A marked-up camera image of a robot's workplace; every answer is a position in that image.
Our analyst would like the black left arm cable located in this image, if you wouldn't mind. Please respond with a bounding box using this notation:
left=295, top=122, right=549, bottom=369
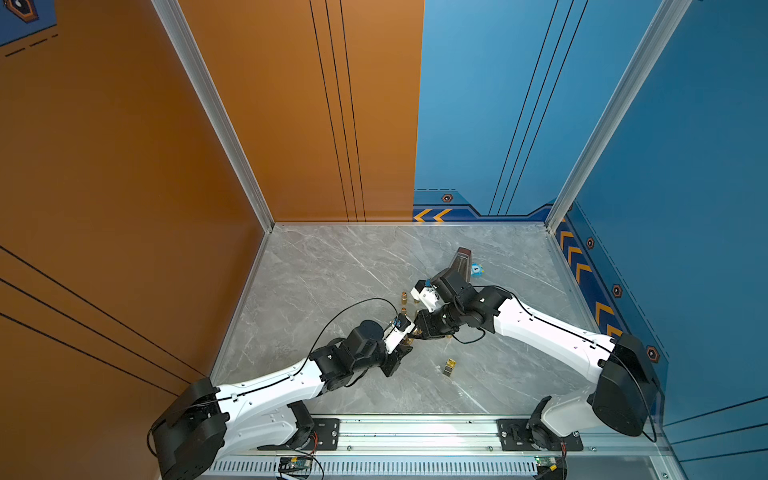
left=302, top=297, right=400, bottom=367

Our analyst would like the black gold square lipstick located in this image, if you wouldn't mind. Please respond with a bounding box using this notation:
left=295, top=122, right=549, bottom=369
left=443, top=359, right=456, bottom=377

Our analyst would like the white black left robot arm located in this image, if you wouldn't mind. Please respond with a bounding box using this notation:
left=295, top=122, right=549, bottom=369
left=148, top=314, right=415, bottom=479

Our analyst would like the dark red wooden metronome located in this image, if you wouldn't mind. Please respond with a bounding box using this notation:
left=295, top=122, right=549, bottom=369
left=450, top=247, right=473, bottom=281

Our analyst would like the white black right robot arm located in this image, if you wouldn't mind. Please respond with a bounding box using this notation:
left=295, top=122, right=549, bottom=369
left=410, top=281, right=661, bottom=450

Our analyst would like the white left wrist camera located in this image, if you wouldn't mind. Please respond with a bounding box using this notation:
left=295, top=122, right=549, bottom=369
left=383, top=313, right=415, bottom=355

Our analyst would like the aluminium corner post right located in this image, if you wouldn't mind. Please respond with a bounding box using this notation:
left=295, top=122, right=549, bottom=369
left=544, top=0, right=691, bottom=234

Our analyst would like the green circuit board left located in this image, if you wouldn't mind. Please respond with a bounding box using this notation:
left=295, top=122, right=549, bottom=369
left=277, top=455, right=314, bottom=479

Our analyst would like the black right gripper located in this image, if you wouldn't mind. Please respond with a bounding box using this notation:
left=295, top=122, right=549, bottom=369
left=407, top=302, right=464, bottom=340

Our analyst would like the aluminium corner post left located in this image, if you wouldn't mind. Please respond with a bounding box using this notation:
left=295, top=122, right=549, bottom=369
left=151, top=0, right=275, bottom=234

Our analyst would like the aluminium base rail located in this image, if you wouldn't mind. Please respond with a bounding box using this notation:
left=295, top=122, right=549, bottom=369
left=203, top=413, right=673, bottom=458

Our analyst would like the aluminium corner post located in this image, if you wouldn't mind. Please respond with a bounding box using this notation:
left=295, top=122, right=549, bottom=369
left=151, top=0, right=275, bottom=234
left=544, top=0, right=691, bottom=234

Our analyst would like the green circuit board right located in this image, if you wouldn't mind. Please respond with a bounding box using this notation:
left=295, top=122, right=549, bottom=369
left=533, top=456, right=568, bottom=480

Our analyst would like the green circuit board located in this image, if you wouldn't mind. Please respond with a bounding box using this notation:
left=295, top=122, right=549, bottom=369
left=533, top=456, right=568, bottom=480
left=277, top=455, right=314, bottom=479

